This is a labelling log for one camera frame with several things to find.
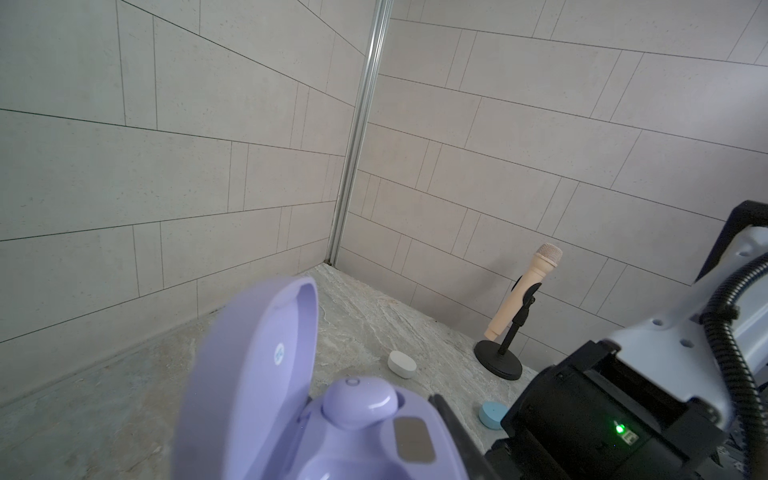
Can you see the white earbud charging case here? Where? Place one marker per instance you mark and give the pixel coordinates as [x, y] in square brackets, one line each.
[401, 364]

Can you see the beige wooden handle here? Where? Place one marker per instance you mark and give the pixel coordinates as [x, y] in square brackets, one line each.
[543, 262]

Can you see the aluminium corner frame post right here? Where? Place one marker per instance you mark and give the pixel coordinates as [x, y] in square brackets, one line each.
[360, 118]

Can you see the purple earbud charging case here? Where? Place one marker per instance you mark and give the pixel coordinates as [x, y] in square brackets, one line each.
[248, 412]

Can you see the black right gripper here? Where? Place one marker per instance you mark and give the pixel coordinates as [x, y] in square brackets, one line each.
[591, 417]

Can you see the black round stand base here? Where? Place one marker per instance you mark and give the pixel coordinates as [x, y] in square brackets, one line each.
[496, 357]

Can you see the light blue earbud charging case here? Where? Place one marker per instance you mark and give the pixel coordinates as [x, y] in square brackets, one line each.
[491, 414]

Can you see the purple earbud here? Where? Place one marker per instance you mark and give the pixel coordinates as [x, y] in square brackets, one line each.
[356, 403]

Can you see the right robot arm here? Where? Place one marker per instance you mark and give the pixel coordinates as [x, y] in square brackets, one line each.
[710, 343]

